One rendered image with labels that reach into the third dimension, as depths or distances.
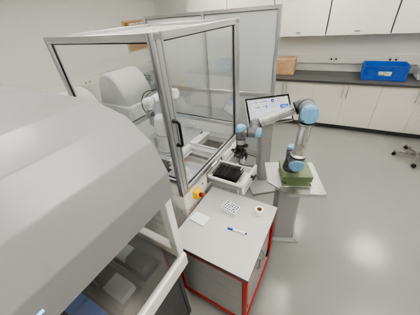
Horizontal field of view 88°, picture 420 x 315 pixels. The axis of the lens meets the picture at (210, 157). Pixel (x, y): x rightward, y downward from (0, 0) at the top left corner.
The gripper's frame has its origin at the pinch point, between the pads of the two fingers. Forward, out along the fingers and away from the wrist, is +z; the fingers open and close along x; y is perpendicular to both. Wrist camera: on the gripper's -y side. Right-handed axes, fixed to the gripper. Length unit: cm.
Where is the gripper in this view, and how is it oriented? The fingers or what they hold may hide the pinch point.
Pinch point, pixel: (241, 162)
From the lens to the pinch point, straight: 184.1
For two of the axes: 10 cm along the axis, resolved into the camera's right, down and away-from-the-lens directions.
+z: 0.7, 8.2, 5.6
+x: 8.7, 2.3, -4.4
